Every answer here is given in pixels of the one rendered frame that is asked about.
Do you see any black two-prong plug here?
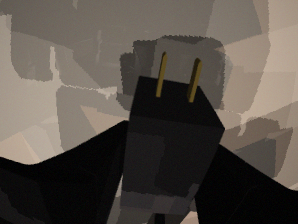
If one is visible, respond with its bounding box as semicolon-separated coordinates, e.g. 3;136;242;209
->
120;51;225;216

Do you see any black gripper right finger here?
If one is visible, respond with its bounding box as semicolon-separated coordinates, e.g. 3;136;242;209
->
194;144;298;224

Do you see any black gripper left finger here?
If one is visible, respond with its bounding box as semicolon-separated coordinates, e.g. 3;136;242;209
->
0;121;129;224

